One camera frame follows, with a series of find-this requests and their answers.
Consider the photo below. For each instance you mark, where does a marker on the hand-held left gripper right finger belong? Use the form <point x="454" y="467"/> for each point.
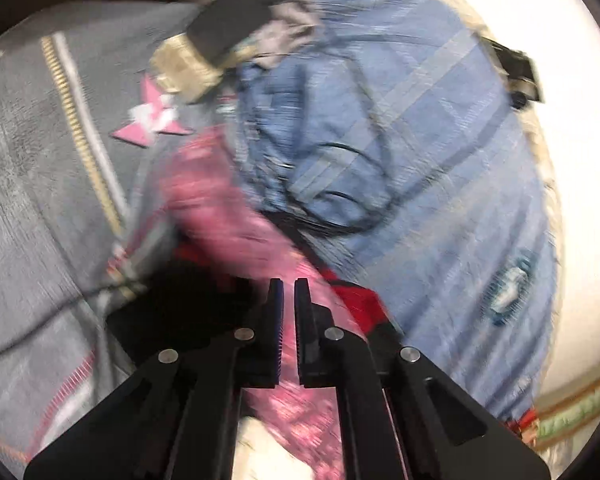
<point x="301" y="320"/>

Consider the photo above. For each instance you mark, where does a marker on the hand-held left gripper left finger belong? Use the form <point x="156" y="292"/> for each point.
<point x="278" y="320"/>

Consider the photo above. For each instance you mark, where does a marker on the purple pink floral garment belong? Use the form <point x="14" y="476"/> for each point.
<point x="220" y="210"/>

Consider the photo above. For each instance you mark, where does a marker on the red cloth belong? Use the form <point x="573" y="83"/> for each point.
<point x="362" y="305"/>

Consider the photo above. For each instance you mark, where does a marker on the white cloth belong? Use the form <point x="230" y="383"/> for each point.
<point x="262" y="447"/>

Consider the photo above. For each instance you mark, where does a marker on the blue plaid blanket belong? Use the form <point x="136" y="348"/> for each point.
<point x="430" y="160"/>

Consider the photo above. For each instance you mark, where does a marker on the tan cloth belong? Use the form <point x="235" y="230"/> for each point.
<point x="187" y="70"/>

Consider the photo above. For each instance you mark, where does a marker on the grey zippered garment pink star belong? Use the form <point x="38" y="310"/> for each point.
<point x="40" y="170"/>

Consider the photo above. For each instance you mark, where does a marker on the green patterned cloth strip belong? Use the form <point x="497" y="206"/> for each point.
<point x="575" y="412"/>

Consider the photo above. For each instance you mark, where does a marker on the grey mottled cloth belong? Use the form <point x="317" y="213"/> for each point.
<point x="290" y="15"/>

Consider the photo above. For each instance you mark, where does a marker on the black device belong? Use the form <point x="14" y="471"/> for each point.
<point x="520" y="77"/>

